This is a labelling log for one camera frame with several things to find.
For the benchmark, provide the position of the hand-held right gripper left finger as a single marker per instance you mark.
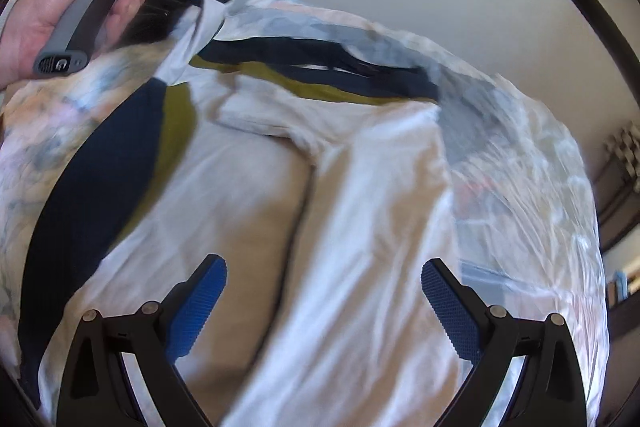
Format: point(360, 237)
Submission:
point(197, 307)

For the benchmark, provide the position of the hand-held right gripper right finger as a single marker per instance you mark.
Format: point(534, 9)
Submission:
point(452, 312)

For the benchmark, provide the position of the cream navy olive jacket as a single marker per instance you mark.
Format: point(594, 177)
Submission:
point(350, 207)

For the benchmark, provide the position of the person's left forearm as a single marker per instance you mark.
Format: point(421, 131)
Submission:
point(9, 12)

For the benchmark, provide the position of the person's left hand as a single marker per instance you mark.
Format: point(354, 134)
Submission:
point(45, 7)

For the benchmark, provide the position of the dark wooden rack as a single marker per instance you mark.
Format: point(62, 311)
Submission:
point(615, 227)

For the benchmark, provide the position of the black white checkered cloth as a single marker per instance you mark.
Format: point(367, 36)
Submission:
point(625, 142)

